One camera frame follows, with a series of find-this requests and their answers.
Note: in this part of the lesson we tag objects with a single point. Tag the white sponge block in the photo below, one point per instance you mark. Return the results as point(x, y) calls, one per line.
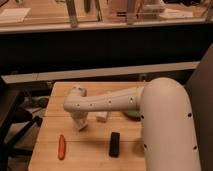
point(102, 116)

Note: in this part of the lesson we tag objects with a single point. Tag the black rectangular block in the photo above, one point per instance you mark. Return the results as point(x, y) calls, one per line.
point(114, 146)

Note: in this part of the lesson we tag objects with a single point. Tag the orange carrot toy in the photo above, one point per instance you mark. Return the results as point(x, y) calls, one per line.
point(61, 147)

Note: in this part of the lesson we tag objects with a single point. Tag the green plate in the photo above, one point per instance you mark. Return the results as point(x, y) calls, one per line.
point(133, 115)

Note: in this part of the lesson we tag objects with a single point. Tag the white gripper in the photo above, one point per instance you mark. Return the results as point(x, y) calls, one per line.
point(80, 119)

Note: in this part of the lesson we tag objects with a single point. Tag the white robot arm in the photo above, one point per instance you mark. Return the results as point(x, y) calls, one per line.
point(168, 129)

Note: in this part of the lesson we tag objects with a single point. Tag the black office chair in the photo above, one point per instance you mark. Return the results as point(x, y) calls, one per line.
point(11, 112)

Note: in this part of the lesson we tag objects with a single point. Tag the dark panel at right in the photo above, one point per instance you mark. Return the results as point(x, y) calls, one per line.
point(200, 89)

